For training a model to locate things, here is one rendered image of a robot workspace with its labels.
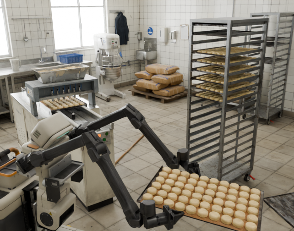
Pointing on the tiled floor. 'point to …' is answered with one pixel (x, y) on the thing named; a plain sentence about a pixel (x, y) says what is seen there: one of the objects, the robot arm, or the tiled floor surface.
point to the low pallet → (159, 95)
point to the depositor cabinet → (24, 115)
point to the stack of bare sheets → (287, 208)
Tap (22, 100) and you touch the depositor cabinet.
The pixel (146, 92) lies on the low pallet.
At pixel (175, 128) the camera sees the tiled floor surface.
